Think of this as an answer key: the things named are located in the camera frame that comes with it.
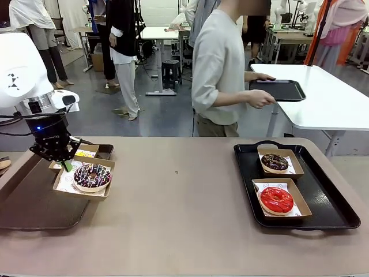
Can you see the dark donut with white drizzle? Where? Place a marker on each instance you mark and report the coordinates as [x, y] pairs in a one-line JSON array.
[[95, 179]]

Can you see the chocolate glazed sprinkled donut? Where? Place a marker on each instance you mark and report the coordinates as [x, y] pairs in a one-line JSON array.
[[268, 164]]

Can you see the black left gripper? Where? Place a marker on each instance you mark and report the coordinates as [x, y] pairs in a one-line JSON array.
[[49, 130]]

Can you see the grey workbench table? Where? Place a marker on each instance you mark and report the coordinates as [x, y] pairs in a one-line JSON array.
[[288, 40]]

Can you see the person's right forearm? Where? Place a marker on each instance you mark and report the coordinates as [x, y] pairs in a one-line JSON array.
[[233, 98]]

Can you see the person's left hand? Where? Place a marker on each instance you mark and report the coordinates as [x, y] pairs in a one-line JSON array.
[[263, 77]]

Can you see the orange hanging garment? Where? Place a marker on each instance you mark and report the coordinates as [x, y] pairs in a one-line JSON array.
[[317, 34]]

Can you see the red glazed donut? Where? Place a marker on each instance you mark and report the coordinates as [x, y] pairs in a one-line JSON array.
[[268, 202]]

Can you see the person in black top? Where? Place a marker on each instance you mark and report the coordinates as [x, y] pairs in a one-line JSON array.
[[255, 31]]

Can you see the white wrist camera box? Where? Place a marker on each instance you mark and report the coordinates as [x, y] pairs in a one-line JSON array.
[[66, 99]]

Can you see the black plastic serving tray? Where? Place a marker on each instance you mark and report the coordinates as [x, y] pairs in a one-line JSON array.
[[325, 202]]

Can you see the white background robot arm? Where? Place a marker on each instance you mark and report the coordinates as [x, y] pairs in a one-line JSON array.
[[284, 11]]

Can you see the large white table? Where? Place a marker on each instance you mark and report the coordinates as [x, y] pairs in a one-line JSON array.
[[331, 101]]

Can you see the person in grey clothes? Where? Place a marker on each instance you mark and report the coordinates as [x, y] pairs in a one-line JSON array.
[[199, 20]]

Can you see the brown plastic serving tray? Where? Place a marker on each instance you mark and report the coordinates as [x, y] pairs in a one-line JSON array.
[[34, 202]]

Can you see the kraft paper food box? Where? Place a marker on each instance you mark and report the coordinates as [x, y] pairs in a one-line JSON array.
[[304, 205], [86, 197], [92, 148], [298, 171]]

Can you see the person in white shirt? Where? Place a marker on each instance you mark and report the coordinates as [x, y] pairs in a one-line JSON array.
[[31, 14]]

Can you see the brown cardboard box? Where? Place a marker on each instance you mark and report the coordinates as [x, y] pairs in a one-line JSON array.
[[98, 62]]

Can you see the white height-adjustable desk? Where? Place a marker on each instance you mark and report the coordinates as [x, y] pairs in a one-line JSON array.
[[158, 33]]

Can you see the person's left forearm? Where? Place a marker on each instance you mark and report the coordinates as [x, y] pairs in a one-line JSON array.
[[249, 77]]

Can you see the person's right hand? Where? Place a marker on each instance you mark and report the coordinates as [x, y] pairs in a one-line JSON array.
[[261, 99]]

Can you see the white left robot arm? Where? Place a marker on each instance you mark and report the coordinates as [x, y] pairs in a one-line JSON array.
[[20, 72]]

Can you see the black plastic stool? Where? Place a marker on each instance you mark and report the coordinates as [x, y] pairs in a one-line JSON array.
[[171, 72]]

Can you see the tan brown donut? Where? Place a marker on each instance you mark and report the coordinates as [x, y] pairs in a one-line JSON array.
[[4, 164]]

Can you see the white printed paper liner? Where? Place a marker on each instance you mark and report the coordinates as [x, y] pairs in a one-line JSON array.
[[64, 184], [276, 182], [88, 151], [291, 167]]

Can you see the person in beige sweater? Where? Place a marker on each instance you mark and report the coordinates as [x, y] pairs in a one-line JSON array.
[[216, 63]]

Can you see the person in black jacket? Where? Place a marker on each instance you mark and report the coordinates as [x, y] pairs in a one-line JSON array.
[[124, 43]]

